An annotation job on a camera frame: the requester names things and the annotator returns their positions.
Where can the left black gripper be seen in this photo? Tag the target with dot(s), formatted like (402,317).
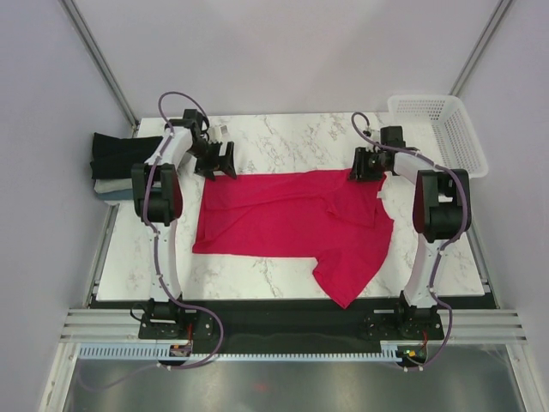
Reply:
(225,164)

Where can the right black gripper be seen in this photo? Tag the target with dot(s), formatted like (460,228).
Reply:
(358,171)

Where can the red t shirt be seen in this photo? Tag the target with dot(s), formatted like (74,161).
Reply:
(322,214)

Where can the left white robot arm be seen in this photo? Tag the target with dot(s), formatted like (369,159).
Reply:
(157,196)

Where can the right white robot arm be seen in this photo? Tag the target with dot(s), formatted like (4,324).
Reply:
(441,204)

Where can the white plastic basket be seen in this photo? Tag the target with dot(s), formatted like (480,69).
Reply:
(439,125)

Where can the folded blue t shirt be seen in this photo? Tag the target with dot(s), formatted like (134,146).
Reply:
(116,196)

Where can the folded black t shirt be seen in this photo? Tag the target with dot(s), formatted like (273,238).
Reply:
(113,157)

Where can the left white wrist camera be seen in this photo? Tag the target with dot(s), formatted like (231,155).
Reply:
(218,133)

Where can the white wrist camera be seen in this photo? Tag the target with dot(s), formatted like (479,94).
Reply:
(218,133)
(368,129)

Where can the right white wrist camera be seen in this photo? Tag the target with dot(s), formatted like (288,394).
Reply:
(368,129)

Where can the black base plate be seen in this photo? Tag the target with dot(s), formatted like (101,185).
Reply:
(283,325)

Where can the white slotted cable duct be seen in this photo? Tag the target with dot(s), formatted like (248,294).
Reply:
(167,352)

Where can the left aluminium frame post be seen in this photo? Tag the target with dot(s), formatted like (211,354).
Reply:
(92,47)

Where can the aluminium frame post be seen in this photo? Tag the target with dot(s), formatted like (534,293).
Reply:
(92,47)
(487,34)

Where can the aluminium rail profile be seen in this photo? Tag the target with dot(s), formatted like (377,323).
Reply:
(99,325)

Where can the right aluminium frame post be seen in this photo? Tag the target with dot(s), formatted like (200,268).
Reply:
(487,34)

